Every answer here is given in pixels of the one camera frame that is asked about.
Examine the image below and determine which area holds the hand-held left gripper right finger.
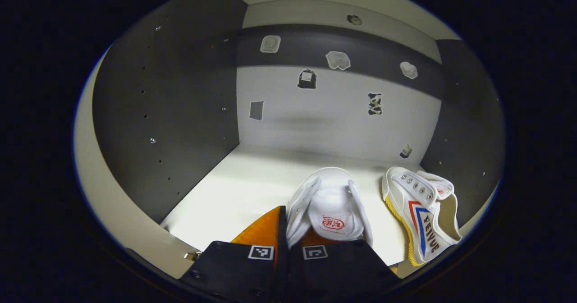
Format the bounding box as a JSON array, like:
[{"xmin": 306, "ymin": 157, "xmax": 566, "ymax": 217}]
[{"xmin": 287, "ymin": 229, "xmax": 402, "ymax": 303}]

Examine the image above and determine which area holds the white canvas shoe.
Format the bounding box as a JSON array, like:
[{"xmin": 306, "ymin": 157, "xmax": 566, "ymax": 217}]
[
  {"xmin": 285, "ymin": 167, "xmax": 374, "ymax": 249},
  {"xmin": 382, "ymin": 166, "xmax": 463, "ymax": 267}
]

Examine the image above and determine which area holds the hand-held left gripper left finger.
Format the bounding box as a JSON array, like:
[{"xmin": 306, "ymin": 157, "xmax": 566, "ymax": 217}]
[{"xmin": 178, "ymin": 205, "xmax": 288, "ymax": 303}]

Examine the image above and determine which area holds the white shoe cabinet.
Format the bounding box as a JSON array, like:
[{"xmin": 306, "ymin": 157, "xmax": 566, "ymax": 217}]
[{"xmin": 92, "ymin": 0, "xmax": 506, "ymax": 267}]

